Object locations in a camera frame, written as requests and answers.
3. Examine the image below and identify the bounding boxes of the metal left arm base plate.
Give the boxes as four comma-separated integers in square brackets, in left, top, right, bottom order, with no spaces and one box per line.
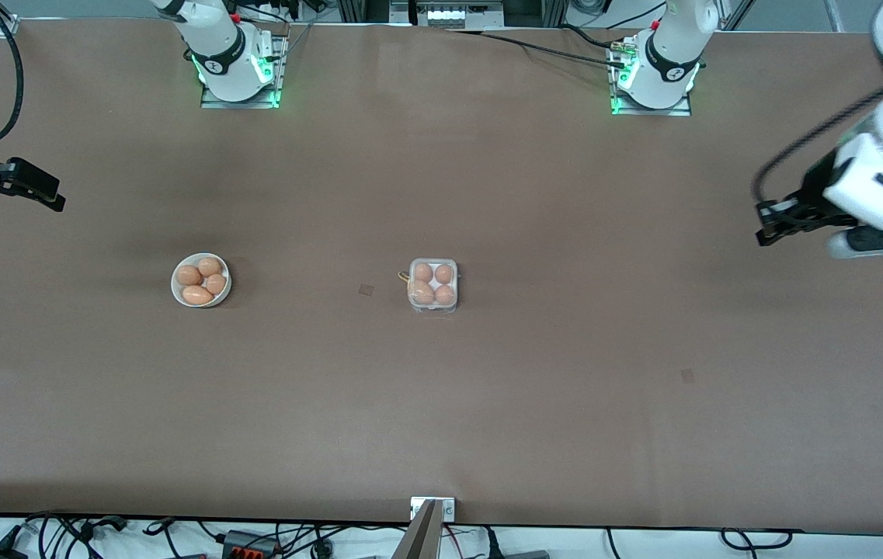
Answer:
[608,39,694,117]

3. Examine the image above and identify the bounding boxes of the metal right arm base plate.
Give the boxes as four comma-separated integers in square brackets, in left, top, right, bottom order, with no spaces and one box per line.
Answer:
[200,35,287,109]

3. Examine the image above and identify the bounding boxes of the clear plastic egg carton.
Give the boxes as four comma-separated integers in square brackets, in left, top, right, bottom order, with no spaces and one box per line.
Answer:
[408,258,459,314]

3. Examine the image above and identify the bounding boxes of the black connector block orange levers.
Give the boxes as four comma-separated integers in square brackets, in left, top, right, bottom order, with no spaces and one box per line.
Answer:
[221,530,284,559]

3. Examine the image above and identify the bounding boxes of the aluminium camera mount bar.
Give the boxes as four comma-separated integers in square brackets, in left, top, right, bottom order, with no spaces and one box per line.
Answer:
[391,499,443,559]

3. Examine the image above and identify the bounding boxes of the white power strip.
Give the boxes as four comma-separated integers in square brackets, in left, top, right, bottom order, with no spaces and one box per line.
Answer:
[391,0,506,30]

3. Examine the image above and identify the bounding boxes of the long black cable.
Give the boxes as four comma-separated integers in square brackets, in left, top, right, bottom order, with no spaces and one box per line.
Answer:
[445,30,628,69]

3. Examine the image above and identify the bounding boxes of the short black cable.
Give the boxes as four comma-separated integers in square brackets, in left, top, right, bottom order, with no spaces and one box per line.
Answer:
[561,23,622,49]

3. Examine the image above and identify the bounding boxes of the black cable loop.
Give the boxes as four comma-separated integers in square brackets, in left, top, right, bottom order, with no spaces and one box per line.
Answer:
[721,528,793,550]

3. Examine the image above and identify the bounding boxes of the white bowl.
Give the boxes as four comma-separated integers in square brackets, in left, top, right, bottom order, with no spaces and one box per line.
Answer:
[171,253,232,309]

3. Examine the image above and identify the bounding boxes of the black cable bundle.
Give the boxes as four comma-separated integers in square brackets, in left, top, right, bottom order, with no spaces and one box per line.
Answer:
[22,511,131,559]
[278,524,403,559]

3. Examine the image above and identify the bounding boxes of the silver camera mount bracket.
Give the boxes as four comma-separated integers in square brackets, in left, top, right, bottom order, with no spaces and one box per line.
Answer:
[410,497,456,523]

